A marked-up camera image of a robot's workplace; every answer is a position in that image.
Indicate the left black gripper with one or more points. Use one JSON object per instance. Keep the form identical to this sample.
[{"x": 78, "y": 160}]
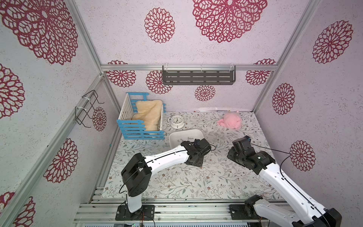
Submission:
[{"x": 200, "y": 162}]

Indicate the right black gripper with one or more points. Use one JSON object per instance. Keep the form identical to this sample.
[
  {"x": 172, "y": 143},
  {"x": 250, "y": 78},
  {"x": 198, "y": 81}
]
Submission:
[{"x": 235, "y": 155}]

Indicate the white plastic storage box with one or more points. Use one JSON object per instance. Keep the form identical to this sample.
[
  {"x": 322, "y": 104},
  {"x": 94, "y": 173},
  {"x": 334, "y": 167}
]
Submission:
[{"x": 176, "y": 138}]

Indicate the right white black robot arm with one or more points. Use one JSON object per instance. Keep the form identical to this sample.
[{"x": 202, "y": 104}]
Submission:
[{"x": 307, "y": 212}]

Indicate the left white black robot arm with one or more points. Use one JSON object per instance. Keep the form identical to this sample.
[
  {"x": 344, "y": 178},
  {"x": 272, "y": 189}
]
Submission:
[{"x": 137, "y": 173}]

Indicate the white round alarm clock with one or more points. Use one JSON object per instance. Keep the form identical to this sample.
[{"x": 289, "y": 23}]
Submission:
[{"x": 176, "y": 122}]

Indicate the pink plush toy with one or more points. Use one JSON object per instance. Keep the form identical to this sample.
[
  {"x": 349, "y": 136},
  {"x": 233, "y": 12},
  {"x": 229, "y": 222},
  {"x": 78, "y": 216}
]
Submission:
[{"x": 231, "y": 120}]

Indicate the cream fluffy cloth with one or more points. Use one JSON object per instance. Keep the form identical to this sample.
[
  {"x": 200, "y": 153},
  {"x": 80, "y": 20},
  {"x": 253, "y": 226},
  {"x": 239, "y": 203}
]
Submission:
[{"x": 150, "y": 113}]

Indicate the blue white slatted crate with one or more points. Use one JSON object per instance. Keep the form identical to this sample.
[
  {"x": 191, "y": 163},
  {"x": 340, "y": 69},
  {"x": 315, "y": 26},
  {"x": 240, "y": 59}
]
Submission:
[{"x": 136, "y": 129}]

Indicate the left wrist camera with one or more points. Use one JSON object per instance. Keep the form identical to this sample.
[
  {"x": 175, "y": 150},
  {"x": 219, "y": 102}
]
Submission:
[{"x": 203, "y": 146}]

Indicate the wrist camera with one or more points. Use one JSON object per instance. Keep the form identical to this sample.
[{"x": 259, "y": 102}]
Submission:
[
  {"x": 203, "y": 146},
  {"x": 243, "y": 147}
]

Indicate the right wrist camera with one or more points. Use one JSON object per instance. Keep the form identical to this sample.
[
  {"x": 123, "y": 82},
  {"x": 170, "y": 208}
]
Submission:
[{"x": 243, "y": 147}]

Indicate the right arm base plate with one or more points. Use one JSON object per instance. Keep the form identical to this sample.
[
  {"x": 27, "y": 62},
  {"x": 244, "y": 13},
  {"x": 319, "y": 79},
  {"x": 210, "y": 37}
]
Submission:
[{"x": 241, "y": 212}]

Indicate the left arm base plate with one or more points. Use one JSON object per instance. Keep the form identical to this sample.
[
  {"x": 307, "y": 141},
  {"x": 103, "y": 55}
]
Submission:
[{"x": 146, "y": 212}]

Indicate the grey wall shelf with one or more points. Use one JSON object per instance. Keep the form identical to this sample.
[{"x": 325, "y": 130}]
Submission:
[{"x": 201, "y": 77}]

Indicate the aluminium front rail frame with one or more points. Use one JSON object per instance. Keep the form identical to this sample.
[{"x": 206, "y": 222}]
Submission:
[{"x": 165, "y": 211}]

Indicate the black wire wall rack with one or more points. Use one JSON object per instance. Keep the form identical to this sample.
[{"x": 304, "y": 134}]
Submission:
[{"x": 82, "y": 112}]

